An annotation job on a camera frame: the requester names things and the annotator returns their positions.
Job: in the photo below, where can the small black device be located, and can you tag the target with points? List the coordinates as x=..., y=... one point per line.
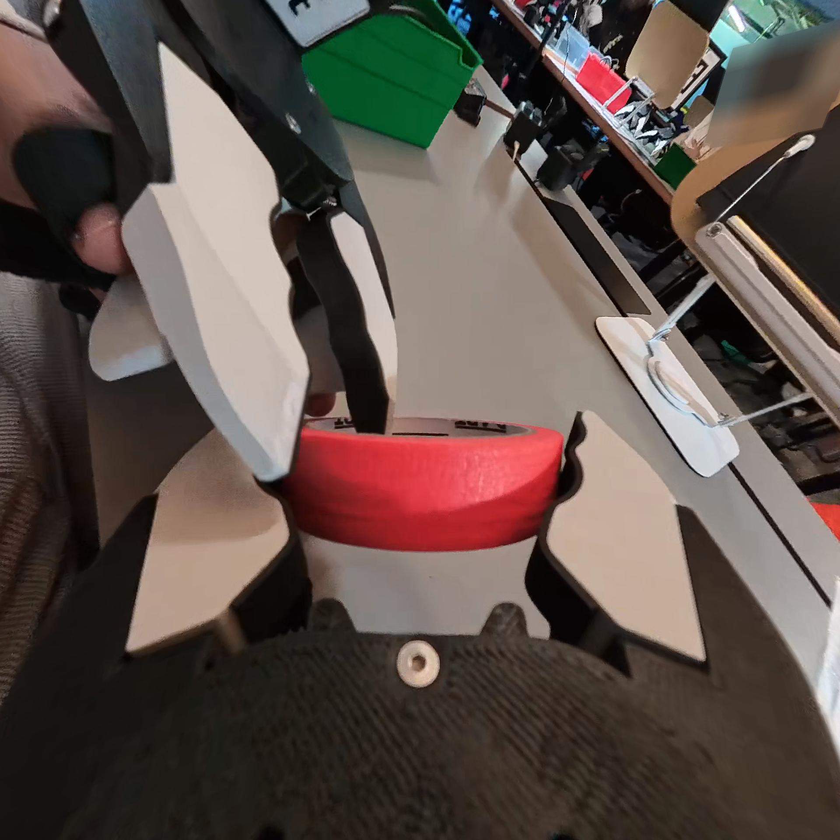
x=469, y=102

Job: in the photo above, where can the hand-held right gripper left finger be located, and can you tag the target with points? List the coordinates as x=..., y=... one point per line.
x=197, y=558

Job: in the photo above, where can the small green box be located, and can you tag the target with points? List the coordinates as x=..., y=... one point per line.
x=673, y=164

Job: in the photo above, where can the small tan board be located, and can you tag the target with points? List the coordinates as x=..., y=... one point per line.
x=669, y=46

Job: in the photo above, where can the red tape roll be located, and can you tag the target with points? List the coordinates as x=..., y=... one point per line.
x=420, y=492

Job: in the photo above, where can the grey desk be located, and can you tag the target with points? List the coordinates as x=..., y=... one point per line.
x=472, y=295

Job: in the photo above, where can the person's grey sweater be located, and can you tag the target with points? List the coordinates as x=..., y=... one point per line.
x=33, y=459

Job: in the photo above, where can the person's left hand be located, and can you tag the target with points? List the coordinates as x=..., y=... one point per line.
x=39, y=92

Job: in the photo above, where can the green plastic bin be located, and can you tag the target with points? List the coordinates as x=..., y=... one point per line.
x=387, y=85

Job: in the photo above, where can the aluminium rail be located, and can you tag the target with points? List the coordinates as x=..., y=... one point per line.
x=754, y=282

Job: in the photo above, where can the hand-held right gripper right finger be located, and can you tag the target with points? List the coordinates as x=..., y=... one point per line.
x=623, y=544

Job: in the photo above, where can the red box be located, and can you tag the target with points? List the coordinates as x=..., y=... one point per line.
x=600, y=75

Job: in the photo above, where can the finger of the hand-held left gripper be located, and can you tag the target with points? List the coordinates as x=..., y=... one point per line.
x=216, y=295
x=364, y=315

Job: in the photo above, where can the black panel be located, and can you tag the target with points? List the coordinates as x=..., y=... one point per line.
x=787, y=210

